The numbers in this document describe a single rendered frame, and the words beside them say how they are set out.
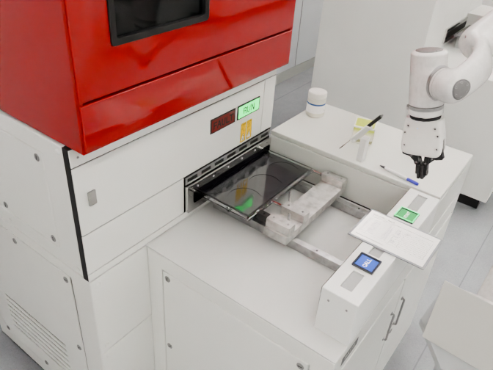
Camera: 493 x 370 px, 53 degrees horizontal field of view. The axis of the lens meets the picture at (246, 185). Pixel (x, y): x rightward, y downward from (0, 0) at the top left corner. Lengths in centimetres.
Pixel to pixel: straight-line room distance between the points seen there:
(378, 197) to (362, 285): 52
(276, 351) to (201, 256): 34
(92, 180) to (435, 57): 85
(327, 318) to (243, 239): 40
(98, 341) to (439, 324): 94
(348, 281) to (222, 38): 69
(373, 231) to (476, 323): 34
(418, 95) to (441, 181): 47
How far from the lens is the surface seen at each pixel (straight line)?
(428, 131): 131
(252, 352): 140
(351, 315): 118
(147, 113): 119
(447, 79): 121
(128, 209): 134
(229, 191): 154
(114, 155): 123
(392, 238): 136
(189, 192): 149
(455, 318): 126
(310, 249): 144
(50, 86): 110
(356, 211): 163
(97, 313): 148
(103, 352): 160
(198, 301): 143
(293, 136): 175
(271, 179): 162
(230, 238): 149
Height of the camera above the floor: 178
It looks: 34 degrees down
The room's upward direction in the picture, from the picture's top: 4 degrees clockwise
